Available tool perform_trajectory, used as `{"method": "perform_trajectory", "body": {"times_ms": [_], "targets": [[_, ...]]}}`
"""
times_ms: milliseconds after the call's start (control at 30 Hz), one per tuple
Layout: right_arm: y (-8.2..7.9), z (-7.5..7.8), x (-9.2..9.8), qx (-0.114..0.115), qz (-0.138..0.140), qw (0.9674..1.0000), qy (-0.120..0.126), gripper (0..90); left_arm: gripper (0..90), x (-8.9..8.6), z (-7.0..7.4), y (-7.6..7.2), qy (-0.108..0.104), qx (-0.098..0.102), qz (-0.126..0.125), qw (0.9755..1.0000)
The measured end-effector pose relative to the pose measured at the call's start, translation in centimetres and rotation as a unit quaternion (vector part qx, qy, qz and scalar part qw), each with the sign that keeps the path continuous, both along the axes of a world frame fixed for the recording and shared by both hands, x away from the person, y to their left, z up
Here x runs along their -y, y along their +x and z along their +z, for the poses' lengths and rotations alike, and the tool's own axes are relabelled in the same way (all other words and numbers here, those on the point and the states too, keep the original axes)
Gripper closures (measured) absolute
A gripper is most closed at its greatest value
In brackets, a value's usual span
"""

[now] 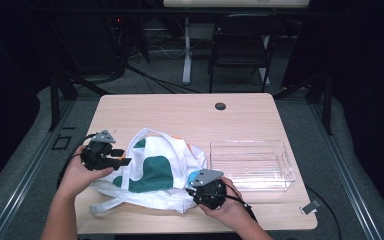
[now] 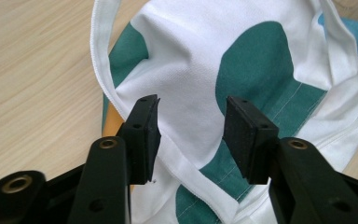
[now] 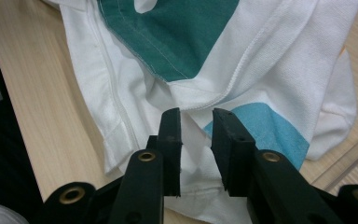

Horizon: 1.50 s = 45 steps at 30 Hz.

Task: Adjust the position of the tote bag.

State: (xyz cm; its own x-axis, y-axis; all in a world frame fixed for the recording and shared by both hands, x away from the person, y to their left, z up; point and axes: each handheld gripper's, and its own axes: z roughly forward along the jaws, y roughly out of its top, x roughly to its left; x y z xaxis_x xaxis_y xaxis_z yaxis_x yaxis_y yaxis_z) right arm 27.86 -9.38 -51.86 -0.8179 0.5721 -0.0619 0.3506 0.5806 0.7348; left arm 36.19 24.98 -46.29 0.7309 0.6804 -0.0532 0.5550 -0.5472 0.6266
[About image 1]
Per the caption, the white and green tote bag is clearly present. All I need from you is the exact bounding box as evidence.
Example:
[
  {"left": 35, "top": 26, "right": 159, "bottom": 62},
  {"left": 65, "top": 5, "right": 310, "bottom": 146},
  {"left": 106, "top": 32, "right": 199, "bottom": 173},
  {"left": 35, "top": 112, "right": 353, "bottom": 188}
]
[{"left": 89, "top": 127, "right": 211, "bottom": 216}]

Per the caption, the person's right hand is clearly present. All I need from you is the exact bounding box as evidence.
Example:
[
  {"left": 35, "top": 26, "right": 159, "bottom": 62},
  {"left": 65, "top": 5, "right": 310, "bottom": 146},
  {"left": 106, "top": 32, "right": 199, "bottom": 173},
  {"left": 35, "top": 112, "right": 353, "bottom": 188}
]
[{"left": 198, "top": 176, "right": 258, "bottom": 232}]

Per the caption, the black cable beside table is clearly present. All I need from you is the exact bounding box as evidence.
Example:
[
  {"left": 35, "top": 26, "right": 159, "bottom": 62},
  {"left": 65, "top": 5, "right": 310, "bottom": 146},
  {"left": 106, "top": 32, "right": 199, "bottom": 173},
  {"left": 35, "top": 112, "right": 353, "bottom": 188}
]
[{"left": 304, "top": 185, "right": 343, "bottom": 240}]

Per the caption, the black floor cable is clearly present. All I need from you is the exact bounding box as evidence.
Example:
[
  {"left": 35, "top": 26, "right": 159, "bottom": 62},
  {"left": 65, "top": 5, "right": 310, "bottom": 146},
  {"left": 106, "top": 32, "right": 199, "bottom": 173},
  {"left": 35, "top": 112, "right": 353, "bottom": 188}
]
[{"left": 126, "top": 64, "right": 202, "bottom": 95}]

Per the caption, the clear plastic tray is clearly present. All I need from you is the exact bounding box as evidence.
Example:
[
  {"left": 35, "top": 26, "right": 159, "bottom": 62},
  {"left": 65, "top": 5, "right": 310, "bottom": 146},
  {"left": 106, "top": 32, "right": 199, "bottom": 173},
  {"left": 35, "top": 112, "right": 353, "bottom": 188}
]
[{"left": 209, "top": 139, "right": 296, "bottom": 193}]

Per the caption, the person's left hand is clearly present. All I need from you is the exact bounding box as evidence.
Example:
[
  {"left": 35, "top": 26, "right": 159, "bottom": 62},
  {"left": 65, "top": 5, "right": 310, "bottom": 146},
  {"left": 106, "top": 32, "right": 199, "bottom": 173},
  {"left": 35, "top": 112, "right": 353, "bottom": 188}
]
[{"left": 58, "top": 145, "right": 115, "bottom": 201}]

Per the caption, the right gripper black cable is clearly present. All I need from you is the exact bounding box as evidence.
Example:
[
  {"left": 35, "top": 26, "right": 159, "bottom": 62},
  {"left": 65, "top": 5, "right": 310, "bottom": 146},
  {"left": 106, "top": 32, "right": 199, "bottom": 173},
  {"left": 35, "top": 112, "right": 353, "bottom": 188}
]
[{"left": 224, "top": 182, "right": 258, "bottom": 223}]

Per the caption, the white desk leg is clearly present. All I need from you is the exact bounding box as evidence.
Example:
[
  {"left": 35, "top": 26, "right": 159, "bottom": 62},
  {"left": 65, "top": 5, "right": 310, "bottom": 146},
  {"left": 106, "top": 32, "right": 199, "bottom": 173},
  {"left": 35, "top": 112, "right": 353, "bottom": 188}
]
[{"left": 182, "top": 16, "right": 193, "bottom": 85}]

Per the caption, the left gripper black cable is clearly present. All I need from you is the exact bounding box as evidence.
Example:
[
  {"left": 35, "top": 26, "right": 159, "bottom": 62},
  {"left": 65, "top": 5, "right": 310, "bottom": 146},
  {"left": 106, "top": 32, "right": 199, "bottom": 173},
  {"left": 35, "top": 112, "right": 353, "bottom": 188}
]
[{"left": 57, "top": 133, "right": 99, "bottom": 189}]

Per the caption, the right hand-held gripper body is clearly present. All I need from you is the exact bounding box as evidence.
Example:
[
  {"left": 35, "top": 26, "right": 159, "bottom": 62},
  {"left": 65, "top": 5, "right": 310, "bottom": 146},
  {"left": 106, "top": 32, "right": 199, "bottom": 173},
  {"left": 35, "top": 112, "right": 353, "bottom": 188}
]
[{"left": 185, "top": 169, "right": 228, "bottom": 211}]

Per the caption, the metal floor rail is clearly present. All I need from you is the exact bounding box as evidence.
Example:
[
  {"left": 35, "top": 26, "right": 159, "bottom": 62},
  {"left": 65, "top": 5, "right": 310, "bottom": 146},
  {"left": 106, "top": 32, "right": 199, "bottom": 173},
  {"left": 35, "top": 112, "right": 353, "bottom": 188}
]
[
  {"left": 0, "top": 99, "right": 78, "bottom": 240},
  {"left": 308, "top": 99, "right": 384, "bottom": 240}
]

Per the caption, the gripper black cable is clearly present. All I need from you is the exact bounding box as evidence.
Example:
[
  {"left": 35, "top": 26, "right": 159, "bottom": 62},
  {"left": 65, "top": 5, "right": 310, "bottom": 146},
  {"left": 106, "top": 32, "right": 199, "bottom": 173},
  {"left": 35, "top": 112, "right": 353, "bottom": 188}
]
[
  {"left": 224, "top": 182, "right": 258, "bottom": 223},
  {"left": 57, "top": 133, "right": 99, "bottom": 189}
]

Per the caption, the black metal stand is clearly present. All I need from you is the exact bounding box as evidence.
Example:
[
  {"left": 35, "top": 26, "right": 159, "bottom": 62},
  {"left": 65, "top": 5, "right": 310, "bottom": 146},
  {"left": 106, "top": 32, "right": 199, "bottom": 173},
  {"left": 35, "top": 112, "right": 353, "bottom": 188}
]
[
  {"left": 48, "top": 66, "right": 111, "bottom": 133},
  {"left": 273, "top": 69, "right": 335, "bottom": 136}
]

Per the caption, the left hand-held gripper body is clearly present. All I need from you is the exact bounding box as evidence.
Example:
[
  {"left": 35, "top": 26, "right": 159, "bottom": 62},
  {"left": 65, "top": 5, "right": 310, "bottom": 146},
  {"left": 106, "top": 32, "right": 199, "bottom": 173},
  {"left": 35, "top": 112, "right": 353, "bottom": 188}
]
[{"left": 80, "top": 129, "right": 118, "bottom": 172}]

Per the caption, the black folding chair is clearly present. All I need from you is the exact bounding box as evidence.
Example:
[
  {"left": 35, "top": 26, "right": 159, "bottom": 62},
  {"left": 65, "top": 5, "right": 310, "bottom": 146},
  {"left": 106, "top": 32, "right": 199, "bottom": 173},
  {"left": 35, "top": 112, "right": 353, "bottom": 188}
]
[{"left": 208, "top": 13, "right": 284, "bottom": 94}]

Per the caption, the grey tape piece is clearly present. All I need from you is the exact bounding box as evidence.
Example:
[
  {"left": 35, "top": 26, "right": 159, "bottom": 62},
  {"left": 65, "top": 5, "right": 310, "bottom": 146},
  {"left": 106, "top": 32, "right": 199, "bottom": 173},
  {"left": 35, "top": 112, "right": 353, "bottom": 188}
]
[{"left": 299, "top": 199, "right": 322, "bottom": 215}]

